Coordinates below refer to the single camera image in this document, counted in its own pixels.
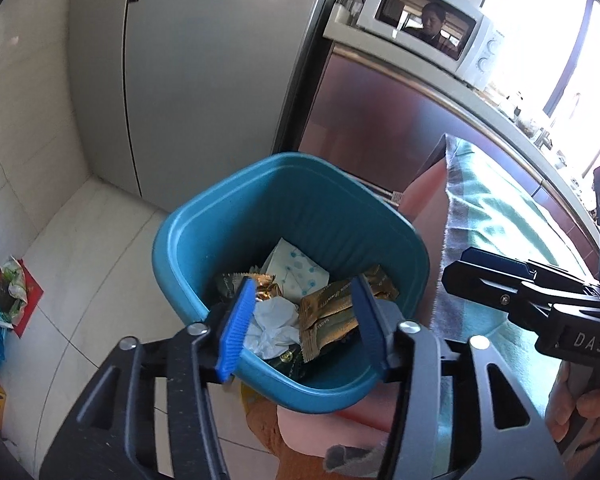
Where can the small white tissue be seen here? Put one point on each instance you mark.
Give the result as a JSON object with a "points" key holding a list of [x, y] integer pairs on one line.
{"points": [[275, 325]]}

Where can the red bag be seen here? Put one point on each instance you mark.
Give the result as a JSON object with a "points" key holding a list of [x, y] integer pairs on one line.
{"points": [[27, 290]]}

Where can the dark framed window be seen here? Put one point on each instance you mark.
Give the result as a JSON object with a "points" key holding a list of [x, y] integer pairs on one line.
{"points": [[555, 35]]}

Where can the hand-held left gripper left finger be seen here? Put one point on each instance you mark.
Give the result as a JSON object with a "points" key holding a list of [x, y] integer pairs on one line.
{"points": [[237, 330]]}

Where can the person's right hand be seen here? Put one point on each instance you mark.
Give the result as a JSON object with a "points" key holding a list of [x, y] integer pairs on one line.
{"points": [[557, 410]]}

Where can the brown lower cabinets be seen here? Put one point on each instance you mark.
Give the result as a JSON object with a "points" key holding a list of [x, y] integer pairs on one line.
{"points": [[370, 110]]}

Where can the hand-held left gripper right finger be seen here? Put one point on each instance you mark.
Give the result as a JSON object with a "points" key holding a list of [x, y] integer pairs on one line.
{"points": [[367, 330]]}

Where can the blue plastic trash bin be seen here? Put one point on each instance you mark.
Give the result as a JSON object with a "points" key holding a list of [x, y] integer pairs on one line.
{"points": [[300, 200]]}

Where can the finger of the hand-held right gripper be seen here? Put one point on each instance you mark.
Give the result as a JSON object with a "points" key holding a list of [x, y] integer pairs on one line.
{"points": [[500, 262], [485, 287]]}

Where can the beige kitchen countertop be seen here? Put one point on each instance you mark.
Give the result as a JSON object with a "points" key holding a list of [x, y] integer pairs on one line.
{"points": [[460, 95]]}

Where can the blue dotted paper cup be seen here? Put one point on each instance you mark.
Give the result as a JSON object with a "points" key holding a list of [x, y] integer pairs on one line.
{"points": [[300, 270]]}

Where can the white microwave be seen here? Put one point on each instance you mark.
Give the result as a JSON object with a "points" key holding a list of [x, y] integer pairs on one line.
{"points": [[430, 20]]}

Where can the teal printed tablecloth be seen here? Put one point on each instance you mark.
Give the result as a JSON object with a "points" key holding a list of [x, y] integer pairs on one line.
{"points": [[500, 200]]}

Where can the gold snack wrapper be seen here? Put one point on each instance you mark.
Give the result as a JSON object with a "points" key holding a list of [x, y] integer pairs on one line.
{"points": [[330, 315], [262, 285]]}

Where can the grey refrigerator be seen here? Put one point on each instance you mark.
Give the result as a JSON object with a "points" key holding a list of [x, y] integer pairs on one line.
{"points": [[205, 75]]}

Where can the dark green snack wrapper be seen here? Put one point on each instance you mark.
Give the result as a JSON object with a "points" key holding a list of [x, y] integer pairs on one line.
{"points": [[227, 286]]}

